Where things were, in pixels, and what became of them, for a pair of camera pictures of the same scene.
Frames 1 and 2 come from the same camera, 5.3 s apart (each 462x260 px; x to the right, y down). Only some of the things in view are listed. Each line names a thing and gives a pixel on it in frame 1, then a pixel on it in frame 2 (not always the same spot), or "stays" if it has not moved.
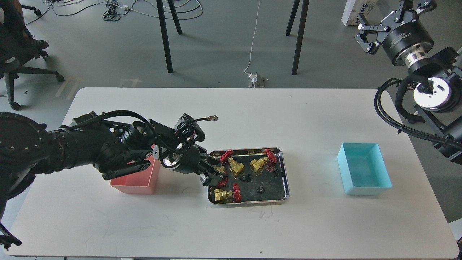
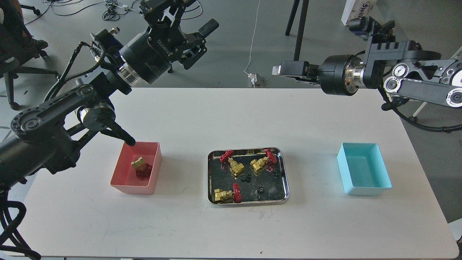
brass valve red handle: x=223 y=182 → x=143 y=170
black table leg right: x=301 y=31 stays
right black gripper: x=405 y=44 → x=341 y=74
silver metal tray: x=252 y=177 stays
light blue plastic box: x=363 y=169 stays
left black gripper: x=188 y=159 → x=148 y=56
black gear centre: x=247 y=177 stays
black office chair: x=17 y=47 stays
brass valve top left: x=235 y=167 stays
